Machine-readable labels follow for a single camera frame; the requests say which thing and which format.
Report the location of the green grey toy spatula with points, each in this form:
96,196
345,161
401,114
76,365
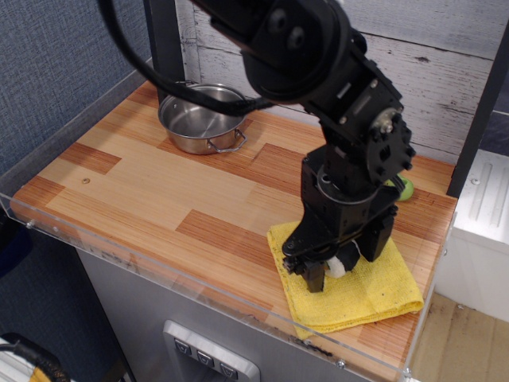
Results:
405,191

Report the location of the stainless steel pot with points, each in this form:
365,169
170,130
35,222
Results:
198,130

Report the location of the yellow object bottom left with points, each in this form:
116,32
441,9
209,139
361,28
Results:
39,375

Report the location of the silver dispenser button panel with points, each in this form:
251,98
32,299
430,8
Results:
183,343

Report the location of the dark vertical post right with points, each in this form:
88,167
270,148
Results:
481,118

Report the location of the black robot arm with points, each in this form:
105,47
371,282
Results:
307,53

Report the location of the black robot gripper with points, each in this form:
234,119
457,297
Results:
333,218

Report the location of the clear acrylic guard rail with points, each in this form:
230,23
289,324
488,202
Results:
175,244

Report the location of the white aluminium box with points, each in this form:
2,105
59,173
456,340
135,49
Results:
474,268

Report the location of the toy sushi roll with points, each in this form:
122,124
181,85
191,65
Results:
344,261

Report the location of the dark vertical post left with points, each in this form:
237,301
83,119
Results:
164,37

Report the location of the dark vertical post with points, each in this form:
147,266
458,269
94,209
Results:
481,118
164,37

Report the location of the yellow folded towel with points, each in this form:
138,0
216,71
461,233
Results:
371,292

